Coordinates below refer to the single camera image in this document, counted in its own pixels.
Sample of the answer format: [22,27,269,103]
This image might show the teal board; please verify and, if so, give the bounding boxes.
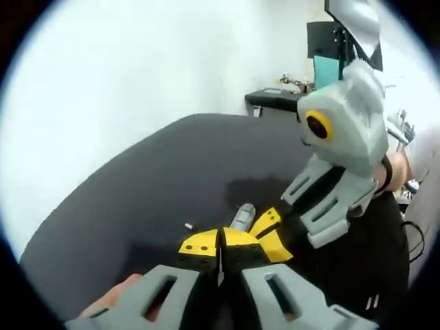
[313,56,344,91]

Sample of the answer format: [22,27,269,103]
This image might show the thin black cable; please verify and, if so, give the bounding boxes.
[400,219,426,265]

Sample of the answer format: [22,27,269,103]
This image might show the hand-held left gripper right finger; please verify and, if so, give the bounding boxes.
[219,227,377,330]

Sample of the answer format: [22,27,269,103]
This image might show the person's left hand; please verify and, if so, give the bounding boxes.
[79,273,144,319]

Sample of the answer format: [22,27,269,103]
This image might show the grey metal equipment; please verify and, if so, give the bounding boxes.
[385,108,417,152]

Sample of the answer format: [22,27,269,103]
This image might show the black panel on stand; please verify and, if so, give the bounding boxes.
[306,20,349,59]

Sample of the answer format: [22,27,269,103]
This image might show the person's right hand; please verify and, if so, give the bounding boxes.
[373,160,388,199]

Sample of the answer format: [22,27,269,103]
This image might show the person's black trousers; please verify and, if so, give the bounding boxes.
[295,190,412,319]

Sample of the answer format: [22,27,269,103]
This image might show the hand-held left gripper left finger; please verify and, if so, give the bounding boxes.
[65,229,221,330]

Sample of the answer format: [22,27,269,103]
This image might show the black wristband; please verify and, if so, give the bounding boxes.
[379,155,395,193]

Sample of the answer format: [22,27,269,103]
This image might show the black side table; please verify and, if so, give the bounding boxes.
[244,87,305,113]

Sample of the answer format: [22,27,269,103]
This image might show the pile of small parts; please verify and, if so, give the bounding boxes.
[276,73,316,94]

